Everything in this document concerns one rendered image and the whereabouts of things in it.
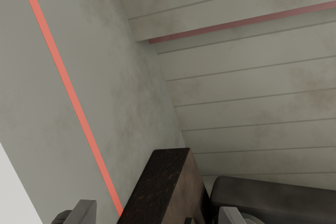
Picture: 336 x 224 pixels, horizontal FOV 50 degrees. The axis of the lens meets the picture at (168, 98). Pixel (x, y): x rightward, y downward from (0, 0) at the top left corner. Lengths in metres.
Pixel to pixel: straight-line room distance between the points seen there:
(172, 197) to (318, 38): 1.31
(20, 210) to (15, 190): 0.03
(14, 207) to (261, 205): 1.89
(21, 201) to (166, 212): 1.45
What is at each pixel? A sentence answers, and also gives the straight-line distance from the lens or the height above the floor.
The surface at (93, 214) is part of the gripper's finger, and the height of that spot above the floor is 1.05.
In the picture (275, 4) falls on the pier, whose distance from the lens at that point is 2.12.
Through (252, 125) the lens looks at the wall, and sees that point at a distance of 2.72.
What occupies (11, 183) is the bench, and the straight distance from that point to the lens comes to 0.59.
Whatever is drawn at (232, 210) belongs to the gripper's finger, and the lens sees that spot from 0.16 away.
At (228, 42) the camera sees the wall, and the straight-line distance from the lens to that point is 2.49.
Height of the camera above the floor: 1.15
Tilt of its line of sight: 25 degrees down
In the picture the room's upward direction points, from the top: 83 degrees clockwise
